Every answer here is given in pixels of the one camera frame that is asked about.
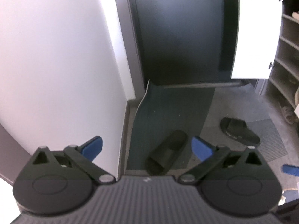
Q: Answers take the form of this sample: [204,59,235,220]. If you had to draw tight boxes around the grey door mat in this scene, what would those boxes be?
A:
[119,79,289,175]

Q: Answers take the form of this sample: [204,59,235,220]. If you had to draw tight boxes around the black entrance door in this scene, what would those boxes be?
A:
[126,0,240,85]

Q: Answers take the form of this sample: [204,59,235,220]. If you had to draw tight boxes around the pink sliding door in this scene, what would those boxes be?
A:
[0,124,33,185]

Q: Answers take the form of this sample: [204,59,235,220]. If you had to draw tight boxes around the grey door frame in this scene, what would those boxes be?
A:
[112,0,150,101]

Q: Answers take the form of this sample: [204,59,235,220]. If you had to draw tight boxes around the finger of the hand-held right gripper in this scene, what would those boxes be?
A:
[281,164,299,176]

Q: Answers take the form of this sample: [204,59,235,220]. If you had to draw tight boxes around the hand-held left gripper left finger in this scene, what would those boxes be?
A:
[31,135,116,184]

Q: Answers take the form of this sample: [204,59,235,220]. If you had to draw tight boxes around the tan slide sandal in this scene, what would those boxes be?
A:
[280,106,295,125]

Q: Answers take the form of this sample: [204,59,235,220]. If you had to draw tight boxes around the black slide sandal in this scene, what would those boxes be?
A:
[220,117,261,148]
[145,129,189,175]

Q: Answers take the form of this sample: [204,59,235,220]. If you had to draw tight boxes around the white cabinet door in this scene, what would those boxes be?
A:
[230,0,282,80]

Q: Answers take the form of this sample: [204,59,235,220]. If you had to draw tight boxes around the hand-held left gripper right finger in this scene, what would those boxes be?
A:
[179,136,265,184]

